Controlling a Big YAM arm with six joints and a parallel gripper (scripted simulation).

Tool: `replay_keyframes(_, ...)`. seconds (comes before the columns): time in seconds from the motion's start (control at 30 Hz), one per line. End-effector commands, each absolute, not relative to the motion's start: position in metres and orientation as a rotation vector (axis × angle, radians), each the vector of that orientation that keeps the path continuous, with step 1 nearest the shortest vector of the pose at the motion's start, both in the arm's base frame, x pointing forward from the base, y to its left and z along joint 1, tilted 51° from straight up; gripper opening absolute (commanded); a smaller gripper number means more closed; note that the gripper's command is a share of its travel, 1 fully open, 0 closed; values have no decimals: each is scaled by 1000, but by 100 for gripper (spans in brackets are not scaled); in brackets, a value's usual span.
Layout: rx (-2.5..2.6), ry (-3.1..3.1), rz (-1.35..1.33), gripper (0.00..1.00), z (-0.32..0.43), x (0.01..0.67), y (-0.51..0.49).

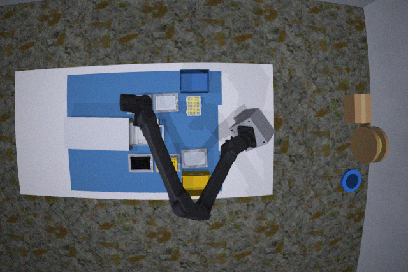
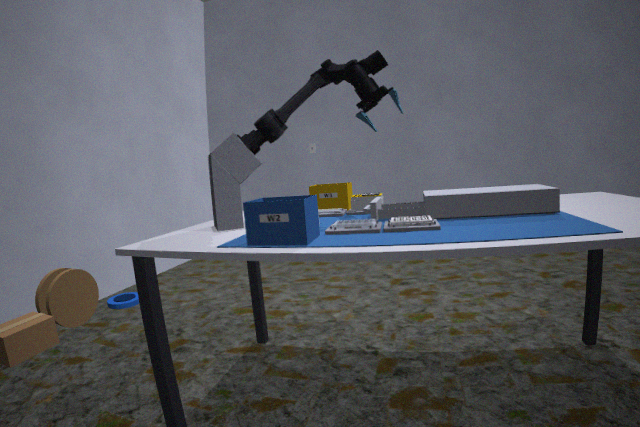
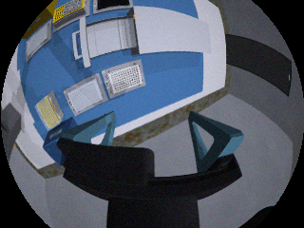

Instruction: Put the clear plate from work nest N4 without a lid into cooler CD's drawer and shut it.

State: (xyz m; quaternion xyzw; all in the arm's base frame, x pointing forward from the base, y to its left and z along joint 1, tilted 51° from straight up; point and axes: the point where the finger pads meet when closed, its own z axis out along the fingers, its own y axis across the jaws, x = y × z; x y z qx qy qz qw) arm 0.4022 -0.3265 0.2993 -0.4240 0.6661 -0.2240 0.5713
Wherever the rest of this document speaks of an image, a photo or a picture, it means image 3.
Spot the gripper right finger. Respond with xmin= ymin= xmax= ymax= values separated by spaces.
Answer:
xmin=188 ymin=111 xmax=245 ymax=173

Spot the blue flat mat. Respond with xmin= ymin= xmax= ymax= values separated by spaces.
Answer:
xmin=17 ymin=0 xmax=203 ymax=141

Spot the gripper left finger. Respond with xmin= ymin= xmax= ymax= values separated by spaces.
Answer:
xmin=61 ymin=111 xmax=117 ymax=145

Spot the blue open-top tray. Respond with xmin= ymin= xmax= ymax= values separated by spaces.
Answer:
xmin=43 ymin=117 xmax=77 ymax=166

